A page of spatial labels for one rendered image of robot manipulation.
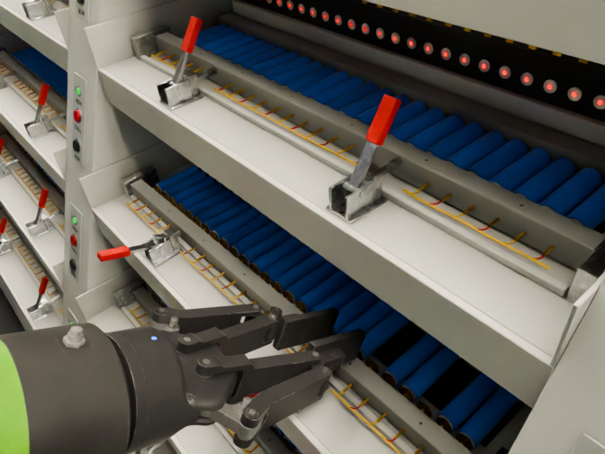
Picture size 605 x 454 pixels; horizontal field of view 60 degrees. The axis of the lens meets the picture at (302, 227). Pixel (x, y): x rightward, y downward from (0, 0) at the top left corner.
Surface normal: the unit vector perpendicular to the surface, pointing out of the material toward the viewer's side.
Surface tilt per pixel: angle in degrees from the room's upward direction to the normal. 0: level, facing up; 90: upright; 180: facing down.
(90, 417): 57
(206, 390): 9
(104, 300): 90
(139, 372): 34
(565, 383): 90
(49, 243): 21
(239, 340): 91
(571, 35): 111
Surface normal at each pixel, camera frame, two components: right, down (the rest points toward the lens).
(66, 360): 0.51, -0.69
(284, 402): 0.72, 0.45
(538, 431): -0.73, 0.15
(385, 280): -0.76, 0.46
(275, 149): -0.07, -0.77
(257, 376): 0.55, 0.45
